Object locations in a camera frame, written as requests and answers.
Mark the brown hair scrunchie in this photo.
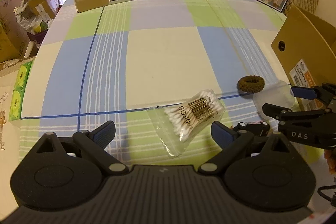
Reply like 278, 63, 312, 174
238, 75, 265, 93

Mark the brown cardboard box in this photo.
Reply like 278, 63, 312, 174
270, 4, 336, 111

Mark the cotton swabs bag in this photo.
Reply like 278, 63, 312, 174
147, 89, 226, 158

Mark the black toy car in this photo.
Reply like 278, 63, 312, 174
233, 121, 270, 137

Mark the person's right hand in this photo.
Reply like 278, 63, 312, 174
324, 149, 336, 175

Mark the clear round plastic lid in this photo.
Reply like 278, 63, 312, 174
253, 81, 294, 120

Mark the checkered tablecloth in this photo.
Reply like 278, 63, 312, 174
19, 0, 287, 165

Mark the green tissue pack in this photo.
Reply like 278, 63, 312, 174
9, 61, 33, 121

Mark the brown cardboard boxes pile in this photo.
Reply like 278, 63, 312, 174
1, 0, 60, 62

